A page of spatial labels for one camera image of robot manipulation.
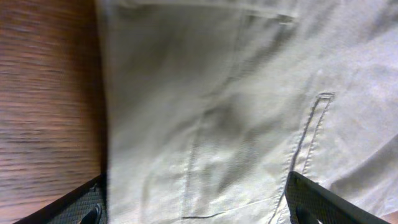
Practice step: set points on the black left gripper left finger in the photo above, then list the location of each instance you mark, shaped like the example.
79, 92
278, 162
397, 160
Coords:
86, 204

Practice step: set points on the khaki shorts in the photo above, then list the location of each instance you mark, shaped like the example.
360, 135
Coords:
212, 103

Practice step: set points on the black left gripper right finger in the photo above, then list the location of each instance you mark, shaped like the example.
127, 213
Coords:
310, 203

